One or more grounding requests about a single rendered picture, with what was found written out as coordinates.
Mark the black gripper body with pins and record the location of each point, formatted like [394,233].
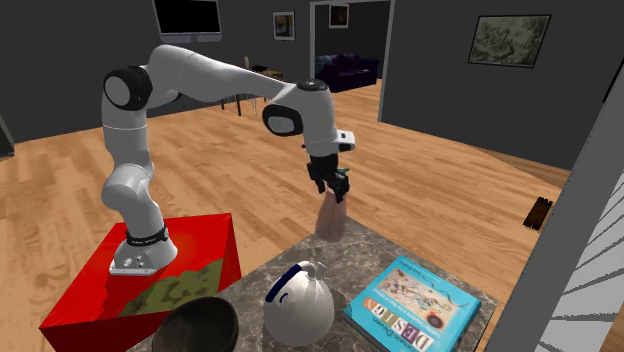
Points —
[322,163]

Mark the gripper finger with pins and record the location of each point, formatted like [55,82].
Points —
[320,185]
[341,187]

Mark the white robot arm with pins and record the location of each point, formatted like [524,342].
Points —
[204,78]

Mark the pink translucent vase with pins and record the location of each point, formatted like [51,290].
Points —
[331,222]

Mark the grey marble table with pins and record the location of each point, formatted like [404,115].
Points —
[360,246]

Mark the dark purple sofa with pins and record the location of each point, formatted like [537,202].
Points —
[348,70]

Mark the dark dining table with chair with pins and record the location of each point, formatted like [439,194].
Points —
[273,74]

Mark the red patterned robot stand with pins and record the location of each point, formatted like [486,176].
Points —
[204,244]

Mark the teal book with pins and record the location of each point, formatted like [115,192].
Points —
[414,307]

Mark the dark round bowl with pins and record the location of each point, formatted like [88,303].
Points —
[200,326]

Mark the dark brown wooden block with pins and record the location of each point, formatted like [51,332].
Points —
[538,214]

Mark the large framed landscape picture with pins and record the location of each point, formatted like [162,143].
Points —
[509,41]

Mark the grey door frame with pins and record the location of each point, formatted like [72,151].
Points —
[386,58]

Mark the small framed wall picture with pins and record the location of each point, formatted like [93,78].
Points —
[284,25]

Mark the dark framed wall picture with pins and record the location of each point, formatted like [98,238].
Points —
[339,15]

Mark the black wall television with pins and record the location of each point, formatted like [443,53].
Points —
[187,17]

